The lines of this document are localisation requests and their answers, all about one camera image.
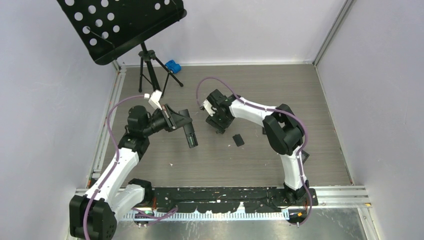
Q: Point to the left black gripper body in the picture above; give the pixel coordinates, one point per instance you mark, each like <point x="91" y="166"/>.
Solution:
<point x="163" y="120"/>

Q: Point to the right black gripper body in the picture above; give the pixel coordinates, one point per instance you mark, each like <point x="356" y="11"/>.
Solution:
<point x="219" y="122"/>

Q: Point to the dark green battery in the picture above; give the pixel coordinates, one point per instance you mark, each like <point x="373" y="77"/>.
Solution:
<point x="192" y="140"/>

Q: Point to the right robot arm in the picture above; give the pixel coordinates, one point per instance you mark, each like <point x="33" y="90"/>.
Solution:
<point x="283" y="130"/>

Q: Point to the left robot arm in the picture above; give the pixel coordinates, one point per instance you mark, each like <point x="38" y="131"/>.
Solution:
<point x="95" y="214"/>

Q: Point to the black tripod stand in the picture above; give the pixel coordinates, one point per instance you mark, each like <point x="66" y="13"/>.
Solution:
<point x="148" y="73"/>

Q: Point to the blue plastic object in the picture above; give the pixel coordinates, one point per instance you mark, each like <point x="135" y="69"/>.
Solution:
<point x="173" y="67"/>

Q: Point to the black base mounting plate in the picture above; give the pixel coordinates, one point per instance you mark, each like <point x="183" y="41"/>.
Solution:
<point x="217" y="200"/>

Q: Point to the black perforated music stand desk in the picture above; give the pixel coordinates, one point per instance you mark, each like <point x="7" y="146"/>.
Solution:
<point x="111" y="28"/>

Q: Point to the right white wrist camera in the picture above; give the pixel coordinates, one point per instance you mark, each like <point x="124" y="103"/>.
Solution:
<point x="208" y="107"/>

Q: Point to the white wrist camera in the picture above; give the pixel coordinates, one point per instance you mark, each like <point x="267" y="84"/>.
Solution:
<point x="208" y="107"/>
<point x="154" y="99"/>

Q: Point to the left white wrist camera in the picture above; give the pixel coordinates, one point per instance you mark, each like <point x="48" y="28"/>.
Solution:
<point x="154" y="99"/>

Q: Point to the small black square frame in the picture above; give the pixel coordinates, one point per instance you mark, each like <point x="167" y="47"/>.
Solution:
<point x="304" y="155"/>

